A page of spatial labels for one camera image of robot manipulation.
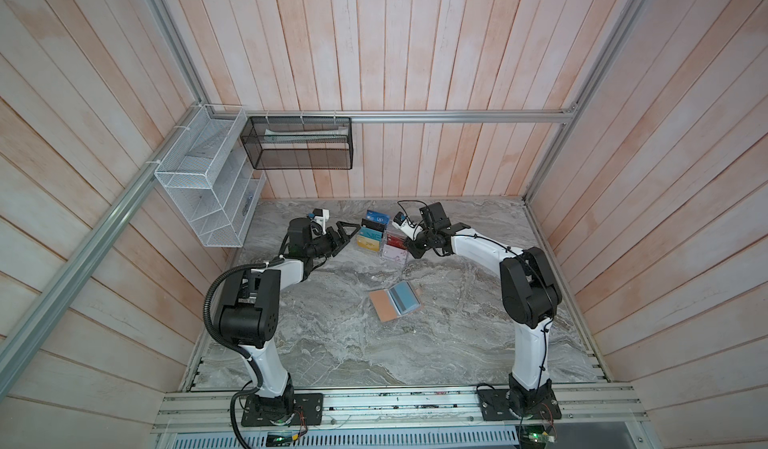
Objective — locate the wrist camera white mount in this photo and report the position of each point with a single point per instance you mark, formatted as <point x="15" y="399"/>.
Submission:
<point x="318" y="220"/>
<point x="404" y="224"/>

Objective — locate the black card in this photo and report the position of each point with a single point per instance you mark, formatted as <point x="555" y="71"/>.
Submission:
<point x="373" y="225"/>

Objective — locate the aluminium front rail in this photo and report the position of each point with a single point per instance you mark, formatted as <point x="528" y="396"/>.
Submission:
<point x="408" y="407"/>

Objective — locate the yellow VIP card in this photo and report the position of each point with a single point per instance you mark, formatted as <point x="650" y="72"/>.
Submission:
<point x="368" y="243"/>

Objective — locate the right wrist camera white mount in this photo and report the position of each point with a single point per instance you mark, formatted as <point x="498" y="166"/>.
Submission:
<point x="404" y="224"/>

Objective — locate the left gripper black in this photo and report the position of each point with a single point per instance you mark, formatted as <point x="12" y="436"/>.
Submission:
<point x="334" y="239"/>

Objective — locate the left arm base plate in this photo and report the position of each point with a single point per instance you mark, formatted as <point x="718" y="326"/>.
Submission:
<point x="273" y="412"/>

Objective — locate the left aluminium wall rail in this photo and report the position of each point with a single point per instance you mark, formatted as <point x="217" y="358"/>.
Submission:
<point x="49" y="307"/>

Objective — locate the teal VIP card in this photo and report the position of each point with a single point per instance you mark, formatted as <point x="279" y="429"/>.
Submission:
<point x="371" y="233"/>

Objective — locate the white wire mesh shelf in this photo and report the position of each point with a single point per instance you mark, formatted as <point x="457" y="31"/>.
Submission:
<point x="208" y="175"/>

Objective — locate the red card on stand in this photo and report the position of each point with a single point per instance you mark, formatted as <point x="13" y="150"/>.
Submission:
<point x="395" y="240"/>

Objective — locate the blue card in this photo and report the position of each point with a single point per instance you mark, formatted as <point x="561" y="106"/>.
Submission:
<point x="378" y="217"/>

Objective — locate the black mesh basket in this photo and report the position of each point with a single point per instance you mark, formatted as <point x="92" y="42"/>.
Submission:
<point x="298" y="142"/>

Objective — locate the white pink card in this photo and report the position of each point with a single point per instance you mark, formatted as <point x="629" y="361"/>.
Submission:
<point x="395" y="254"/>

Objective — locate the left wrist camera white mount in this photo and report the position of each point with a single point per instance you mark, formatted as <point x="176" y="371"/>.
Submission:
<point x="318" y="220"/>

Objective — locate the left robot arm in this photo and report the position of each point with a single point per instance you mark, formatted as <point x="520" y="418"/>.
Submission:
<point x="241" y="307"/>

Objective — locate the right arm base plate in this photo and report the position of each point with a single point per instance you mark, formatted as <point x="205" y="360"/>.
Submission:
<point x="505" y="405"/>

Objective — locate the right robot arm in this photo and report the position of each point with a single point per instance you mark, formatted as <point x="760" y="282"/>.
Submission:
<point x="530" y="295"/>

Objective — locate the horizontal aluminium wall rail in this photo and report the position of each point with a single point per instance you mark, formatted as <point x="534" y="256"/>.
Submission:
<point x="557" y="116"/>

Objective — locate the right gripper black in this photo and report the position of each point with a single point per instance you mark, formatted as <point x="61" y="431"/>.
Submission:
<point x="416" y="252"/>

